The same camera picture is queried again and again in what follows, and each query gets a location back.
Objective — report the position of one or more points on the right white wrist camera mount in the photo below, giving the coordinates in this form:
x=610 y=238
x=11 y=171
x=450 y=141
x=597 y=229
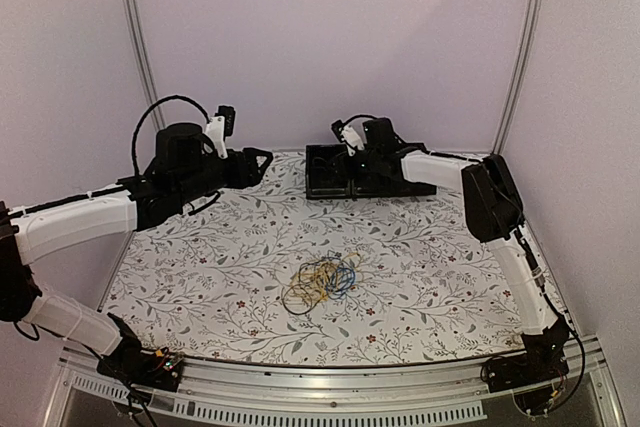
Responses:
x=351 y=139

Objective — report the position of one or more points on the aluminium front rail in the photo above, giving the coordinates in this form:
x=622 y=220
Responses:
x=455 y=393

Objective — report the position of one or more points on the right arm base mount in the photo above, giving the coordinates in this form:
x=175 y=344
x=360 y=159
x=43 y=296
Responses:
x=543 y=360

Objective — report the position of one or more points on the black bin middle compartment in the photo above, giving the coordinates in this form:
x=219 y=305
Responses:
x=365 y=184

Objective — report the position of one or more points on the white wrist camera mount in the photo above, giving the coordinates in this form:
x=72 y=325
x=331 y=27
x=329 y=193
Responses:
x=215 y=132
x=351 y=139

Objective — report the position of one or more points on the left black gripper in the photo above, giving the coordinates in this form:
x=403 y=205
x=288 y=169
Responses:
x=246 y=159

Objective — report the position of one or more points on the black bin left compartment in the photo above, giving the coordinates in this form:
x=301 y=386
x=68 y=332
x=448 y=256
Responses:
x=325 y=174

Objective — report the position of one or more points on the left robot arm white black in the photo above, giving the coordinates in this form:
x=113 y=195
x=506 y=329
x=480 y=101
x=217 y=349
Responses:
x=190 y=162

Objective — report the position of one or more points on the right aluminium frame post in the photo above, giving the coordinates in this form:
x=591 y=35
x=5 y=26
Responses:
x=525 y=46

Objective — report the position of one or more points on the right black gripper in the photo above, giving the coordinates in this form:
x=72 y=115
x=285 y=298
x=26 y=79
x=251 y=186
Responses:
x=354 y=174

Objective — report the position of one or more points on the left aluminium frame post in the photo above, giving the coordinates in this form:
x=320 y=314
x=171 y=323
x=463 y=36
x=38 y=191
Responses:
x=136 y=34

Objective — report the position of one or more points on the left arm base electronics board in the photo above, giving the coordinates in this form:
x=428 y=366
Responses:
x=130 y=364

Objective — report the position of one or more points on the floral patterned table cloth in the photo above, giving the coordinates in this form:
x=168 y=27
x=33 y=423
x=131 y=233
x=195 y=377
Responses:
x=266 y=276

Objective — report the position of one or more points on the aluminium frame post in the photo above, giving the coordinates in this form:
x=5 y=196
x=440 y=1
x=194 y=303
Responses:
x=525 y=46
x=136 y=34

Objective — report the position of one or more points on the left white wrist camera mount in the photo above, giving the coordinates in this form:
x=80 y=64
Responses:
x=215 y=132

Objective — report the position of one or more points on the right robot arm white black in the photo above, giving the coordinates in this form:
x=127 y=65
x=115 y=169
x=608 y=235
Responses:
x=493 y=209

